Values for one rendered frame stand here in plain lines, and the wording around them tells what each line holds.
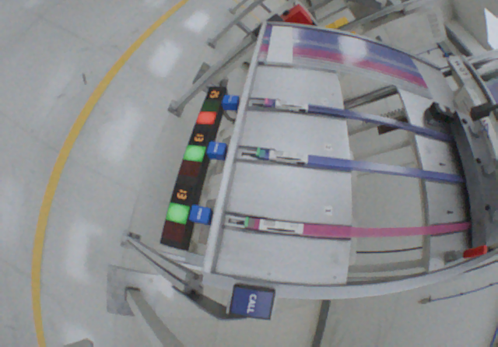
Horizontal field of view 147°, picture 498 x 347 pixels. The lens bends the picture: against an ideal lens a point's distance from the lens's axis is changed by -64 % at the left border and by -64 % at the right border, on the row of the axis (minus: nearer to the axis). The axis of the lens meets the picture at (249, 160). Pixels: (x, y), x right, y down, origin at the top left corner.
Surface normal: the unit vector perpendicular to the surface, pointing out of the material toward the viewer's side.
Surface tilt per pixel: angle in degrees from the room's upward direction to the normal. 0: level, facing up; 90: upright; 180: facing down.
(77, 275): 0
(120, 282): 0
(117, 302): 0
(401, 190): 90
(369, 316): 90
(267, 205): 48
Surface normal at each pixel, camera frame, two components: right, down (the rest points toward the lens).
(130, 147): 0.68, -0.22
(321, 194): -0.07, -0.46
